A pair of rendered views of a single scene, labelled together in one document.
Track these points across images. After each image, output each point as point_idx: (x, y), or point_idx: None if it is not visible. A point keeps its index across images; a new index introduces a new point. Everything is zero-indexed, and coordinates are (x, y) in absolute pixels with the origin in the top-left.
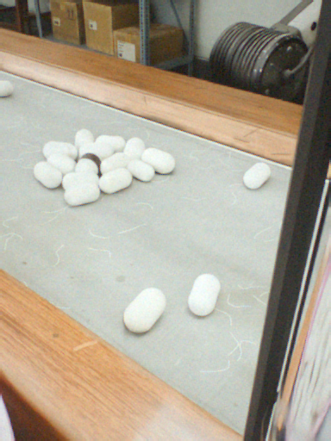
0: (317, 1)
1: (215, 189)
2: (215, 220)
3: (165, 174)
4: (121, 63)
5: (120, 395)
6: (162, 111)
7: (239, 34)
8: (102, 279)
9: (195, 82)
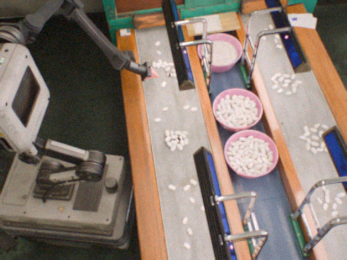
0: (72, 149)
1: (164, 124)
2: (171, 118)
3: None
4: (136, 176)
5: (204, 100)
6: (149, 148)
7: (95, 165)
8: (193, 118)
9: (133, 152)
